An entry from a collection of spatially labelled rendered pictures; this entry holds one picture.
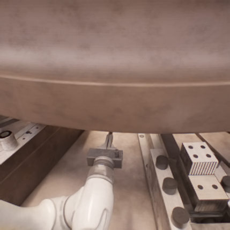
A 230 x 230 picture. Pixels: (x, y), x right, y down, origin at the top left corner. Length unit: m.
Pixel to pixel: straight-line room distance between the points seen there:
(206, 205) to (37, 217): 0.62
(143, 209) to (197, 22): 1.06
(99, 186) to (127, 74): 0.49
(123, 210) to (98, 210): 0.73
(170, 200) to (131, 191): 0.48
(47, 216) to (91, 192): 0.14
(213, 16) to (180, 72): 0.24
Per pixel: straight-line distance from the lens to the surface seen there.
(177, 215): 0.80
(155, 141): 1.45
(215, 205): 0.88
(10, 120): 2.21
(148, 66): 0.83
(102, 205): 0.52
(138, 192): 1.31
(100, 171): 0.58
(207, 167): 0.87
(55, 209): 0.60
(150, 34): 0.84
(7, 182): 1.24
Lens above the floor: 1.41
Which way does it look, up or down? 33 degrees down
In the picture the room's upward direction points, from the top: 2 degrees counter-clockwise
